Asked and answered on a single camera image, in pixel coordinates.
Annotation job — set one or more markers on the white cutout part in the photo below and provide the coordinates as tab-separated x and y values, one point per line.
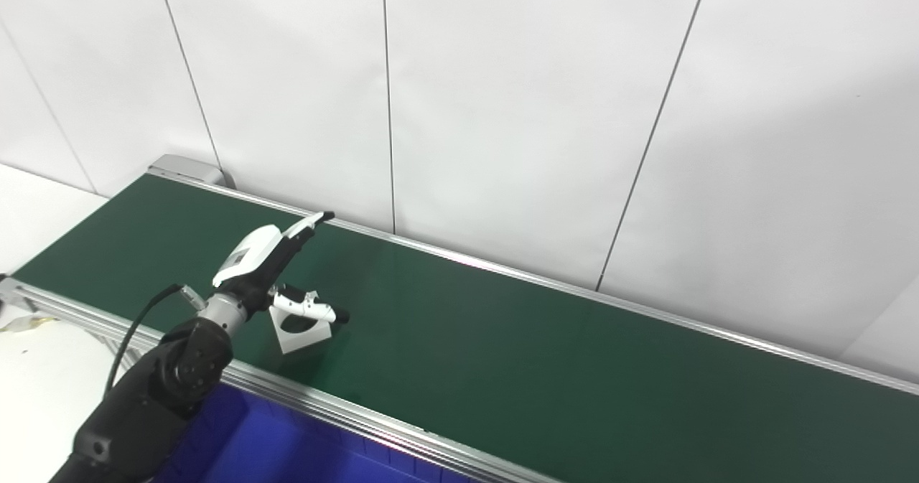
298	338

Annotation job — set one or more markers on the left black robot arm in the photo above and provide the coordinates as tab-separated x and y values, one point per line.
158	390

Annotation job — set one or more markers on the green conveyor belt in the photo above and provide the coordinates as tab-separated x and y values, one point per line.
301	397
574	368

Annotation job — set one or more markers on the yellowish tape scrap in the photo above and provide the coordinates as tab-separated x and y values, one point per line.
18	323

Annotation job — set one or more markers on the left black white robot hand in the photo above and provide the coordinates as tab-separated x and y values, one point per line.
251	257

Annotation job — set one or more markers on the blue plastic bin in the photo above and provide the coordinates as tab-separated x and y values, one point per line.
287	447

